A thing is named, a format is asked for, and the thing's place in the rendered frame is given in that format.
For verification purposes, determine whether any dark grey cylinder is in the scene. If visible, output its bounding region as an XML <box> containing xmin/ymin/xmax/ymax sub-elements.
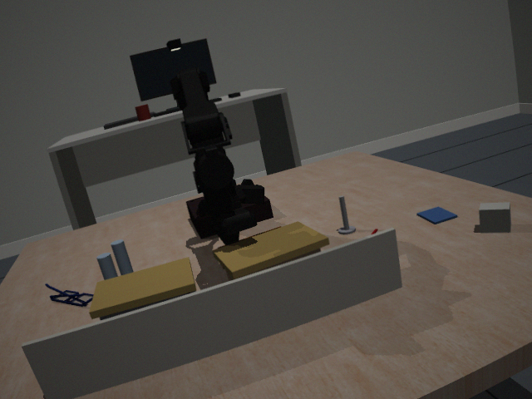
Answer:
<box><xmin>96</xmin><ymin>253</ymin><xmax>118</xmax><ymax>280</ymax></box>
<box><xmin>111</xmin><ymin>239</ymin><xmax>134</xmax><ymax>275</ymax></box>

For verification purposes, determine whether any tan rectangular block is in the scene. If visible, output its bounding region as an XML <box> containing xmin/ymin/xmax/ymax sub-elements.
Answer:
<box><xmin>89</xmin><ymin>257</ymin><xmax>196</xmax><ymax>320</ymax></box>

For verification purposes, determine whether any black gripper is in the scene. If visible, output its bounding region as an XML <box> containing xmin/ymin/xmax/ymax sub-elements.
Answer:
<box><xmin>198</xmin><ymin>179</ymin><xmax>257</xmax><ymax>246</ymax></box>

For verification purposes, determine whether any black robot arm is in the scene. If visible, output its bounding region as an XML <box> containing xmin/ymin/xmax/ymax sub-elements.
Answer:
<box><xmin>170</xmin><ymin>67</ymin><xmax>264</xmax><ymax>204</ymax></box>

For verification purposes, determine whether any grey rectangular panel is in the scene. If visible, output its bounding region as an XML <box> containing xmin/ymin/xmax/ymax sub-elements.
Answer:
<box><xmin>22</xmin><ymin>227</ymin><xmax>402</xmax><ymax>399</ymax></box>

